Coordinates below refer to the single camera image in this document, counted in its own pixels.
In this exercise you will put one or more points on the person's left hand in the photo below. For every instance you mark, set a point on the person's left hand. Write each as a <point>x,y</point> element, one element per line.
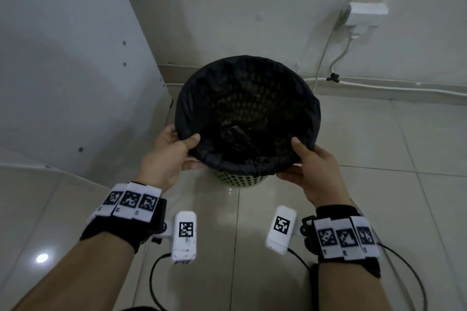
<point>171,161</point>

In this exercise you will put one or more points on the person's right hand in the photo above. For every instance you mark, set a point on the person's right hand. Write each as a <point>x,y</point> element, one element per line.
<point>317,172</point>

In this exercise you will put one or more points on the green plastic waste basket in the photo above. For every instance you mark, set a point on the green plastic waste basket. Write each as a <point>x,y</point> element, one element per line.
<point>240,180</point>

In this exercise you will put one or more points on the new black bin liner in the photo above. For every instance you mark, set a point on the new black bin liner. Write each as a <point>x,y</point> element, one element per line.
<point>248,110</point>

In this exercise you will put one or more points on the person's left forearm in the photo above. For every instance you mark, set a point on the person's left forearm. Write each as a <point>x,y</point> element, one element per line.
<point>76,274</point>

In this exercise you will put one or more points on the black wristband with marker tags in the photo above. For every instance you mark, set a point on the black wristband with marker tags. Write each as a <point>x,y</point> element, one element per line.
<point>343,239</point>
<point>131,212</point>

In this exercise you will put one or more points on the white desk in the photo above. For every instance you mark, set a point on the white desk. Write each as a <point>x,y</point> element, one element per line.
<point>73,66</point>

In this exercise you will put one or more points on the white wall adapter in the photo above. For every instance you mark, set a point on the white wall adapter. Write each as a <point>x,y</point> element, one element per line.
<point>366,10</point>

